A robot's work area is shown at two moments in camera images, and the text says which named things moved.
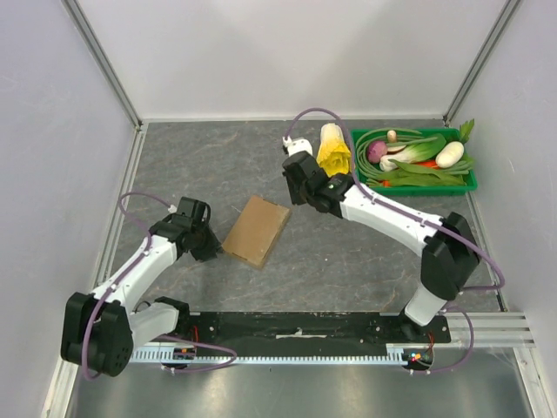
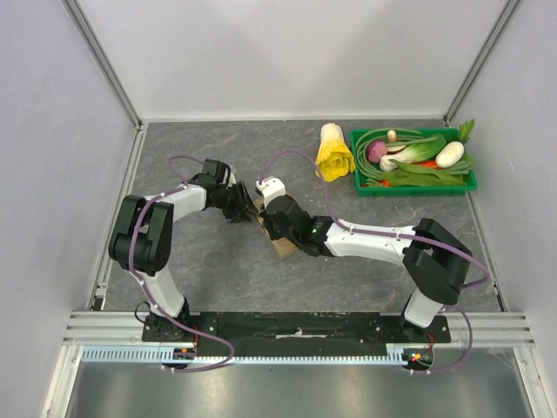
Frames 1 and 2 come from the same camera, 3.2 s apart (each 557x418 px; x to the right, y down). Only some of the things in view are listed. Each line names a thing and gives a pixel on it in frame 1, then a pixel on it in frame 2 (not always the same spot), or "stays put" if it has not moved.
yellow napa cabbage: [333, 153] stays put
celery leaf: [465, 130] stays put
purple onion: [376, 150] stays put
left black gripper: [212, 247] -> [243, 201]
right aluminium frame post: [479, 62] stays put
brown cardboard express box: [258, 231] -> [282, 246]
